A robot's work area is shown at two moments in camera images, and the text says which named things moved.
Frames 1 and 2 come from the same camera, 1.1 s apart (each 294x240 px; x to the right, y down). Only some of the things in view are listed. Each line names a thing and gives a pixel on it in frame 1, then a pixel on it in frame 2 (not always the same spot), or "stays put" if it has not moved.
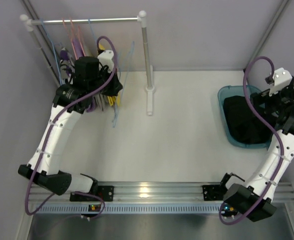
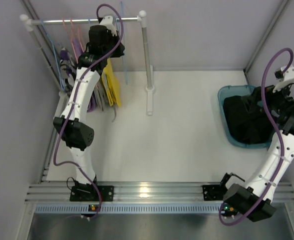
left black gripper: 114,87 → 117,50
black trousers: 246,126 stays put
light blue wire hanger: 122,84 → 124,51
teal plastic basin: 226,91 stays put
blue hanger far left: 54,46 stays put
